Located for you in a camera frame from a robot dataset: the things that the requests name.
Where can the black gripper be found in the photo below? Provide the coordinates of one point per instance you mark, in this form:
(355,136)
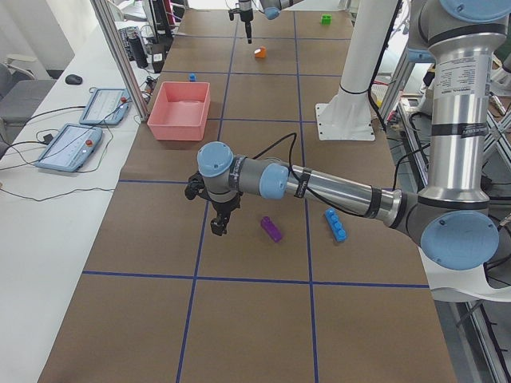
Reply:
(245,12)
(224,207)

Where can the orange sloped block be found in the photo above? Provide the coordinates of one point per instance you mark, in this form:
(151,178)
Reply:
(260,53)

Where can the purple sloped block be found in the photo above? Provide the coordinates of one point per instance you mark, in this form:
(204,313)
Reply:
(271,229)

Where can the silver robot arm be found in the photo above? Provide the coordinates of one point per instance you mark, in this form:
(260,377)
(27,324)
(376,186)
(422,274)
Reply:
(271,9)
(448,218)

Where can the pink plastic box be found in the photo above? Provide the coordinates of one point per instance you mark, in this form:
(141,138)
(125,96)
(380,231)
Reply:
(180,111)

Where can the green double block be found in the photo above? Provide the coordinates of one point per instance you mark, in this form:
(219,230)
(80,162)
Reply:
(326,19)

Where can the long blue block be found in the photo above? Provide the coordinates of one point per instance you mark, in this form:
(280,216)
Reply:
(335,225)

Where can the upper teach pendant tablet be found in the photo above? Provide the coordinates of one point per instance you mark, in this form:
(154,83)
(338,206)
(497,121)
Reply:
(106,106)

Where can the teach pendant tablet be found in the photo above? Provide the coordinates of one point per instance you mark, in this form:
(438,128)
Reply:
(70,148)
(106,106)

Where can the lower teach pendant tablet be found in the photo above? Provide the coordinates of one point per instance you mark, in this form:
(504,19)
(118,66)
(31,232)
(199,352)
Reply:
(70,148)

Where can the black computer mouse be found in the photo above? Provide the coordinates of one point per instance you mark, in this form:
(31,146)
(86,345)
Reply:
(73,79)

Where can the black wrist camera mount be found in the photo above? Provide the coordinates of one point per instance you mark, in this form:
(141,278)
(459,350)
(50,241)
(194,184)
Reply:
(232,12)

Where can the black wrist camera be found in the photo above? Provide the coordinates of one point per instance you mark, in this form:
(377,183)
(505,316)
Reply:
(196,187)

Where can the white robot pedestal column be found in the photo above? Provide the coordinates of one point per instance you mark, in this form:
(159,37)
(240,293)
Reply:
(348,114)

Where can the aluminium frame post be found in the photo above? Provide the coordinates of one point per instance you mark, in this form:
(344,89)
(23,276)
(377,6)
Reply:
(112,37)

